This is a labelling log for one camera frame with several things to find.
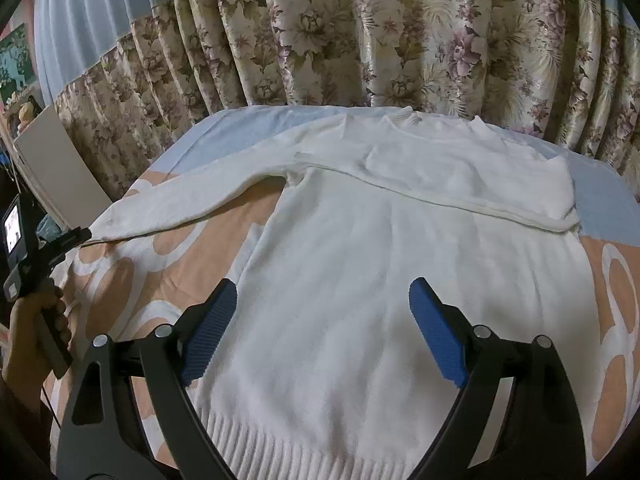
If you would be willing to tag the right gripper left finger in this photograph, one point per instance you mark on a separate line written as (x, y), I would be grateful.
(102, 435)

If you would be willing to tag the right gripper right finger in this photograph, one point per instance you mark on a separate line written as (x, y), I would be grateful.
(515, 415)

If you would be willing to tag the white knit sweater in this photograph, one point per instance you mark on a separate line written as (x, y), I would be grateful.
(323, 372)

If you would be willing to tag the blue clothes pile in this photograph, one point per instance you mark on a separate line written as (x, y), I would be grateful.
(48, 230)

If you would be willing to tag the person's left hand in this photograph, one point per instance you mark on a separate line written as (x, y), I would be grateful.
(27, 367)

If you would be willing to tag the white cabinet board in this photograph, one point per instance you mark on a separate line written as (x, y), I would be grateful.
(59, 177)

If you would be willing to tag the orange and blue bedsheet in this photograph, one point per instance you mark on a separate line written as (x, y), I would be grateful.
(124, 288)

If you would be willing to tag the yellow toy figure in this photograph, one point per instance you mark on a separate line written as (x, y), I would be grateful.
(29, 110)

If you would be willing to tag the blue floral curtain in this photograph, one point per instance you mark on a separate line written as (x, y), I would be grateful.
(129, 77)

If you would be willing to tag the green wall picture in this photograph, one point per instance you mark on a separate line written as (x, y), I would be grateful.
(16, 71)

